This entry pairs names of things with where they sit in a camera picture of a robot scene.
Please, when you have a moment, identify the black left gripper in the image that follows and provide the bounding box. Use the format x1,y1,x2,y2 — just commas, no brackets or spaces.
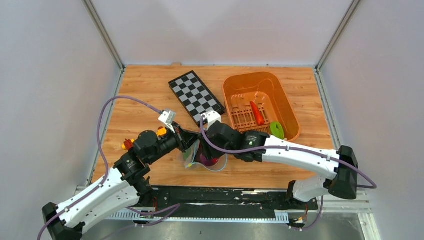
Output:
147,121,201,164

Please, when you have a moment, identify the purple toy onion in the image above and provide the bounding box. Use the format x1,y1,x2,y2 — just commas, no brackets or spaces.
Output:
200,155,219,167

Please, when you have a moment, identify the clear zip top bag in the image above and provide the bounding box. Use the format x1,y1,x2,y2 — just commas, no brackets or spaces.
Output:
178,140,228,172

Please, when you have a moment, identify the green toy pepper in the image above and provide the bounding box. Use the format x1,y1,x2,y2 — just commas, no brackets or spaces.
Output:
182,146,197,163

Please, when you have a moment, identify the orange plastic basket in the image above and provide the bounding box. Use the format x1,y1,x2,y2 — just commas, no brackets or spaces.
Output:
222,72,300,142

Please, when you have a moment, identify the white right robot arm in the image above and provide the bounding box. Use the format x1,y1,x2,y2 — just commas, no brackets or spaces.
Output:
200,121,359,209

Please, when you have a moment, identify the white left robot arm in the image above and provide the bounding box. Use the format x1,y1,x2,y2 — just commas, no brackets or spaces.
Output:
42,122,199,240

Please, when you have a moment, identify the yellow toy brick car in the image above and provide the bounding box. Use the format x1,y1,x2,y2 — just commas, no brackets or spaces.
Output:
156,126,168,138

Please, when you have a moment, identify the black white chessboard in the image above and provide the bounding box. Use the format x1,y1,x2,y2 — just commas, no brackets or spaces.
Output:
168,70,226,126

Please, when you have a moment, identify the red green toy brick car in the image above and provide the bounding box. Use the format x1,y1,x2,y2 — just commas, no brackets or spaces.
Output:
121,138,135,150

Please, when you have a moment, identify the orange red toy carrot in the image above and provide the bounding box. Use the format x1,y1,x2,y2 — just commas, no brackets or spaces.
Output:
250,101,265,126

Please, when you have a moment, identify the green toy avocado half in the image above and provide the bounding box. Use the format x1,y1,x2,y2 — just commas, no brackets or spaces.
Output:
269,121,285,140

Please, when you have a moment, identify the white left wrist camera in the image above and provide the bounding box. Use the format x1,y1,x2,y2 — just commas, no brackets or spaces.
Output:
158,109,176,133

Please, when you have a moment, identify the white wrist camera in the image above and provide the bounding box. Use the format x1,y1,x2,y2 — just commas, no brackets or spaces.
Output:
158,109,176,133
200,110,222,130

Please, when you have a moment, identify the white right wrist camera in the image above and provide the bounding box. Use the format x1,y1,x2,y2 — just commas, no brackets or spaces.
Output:
200,110,222,130

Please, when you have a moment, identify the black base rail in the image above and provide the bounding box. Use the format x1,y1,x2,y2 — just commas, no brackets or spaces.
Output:
136,186,318,219

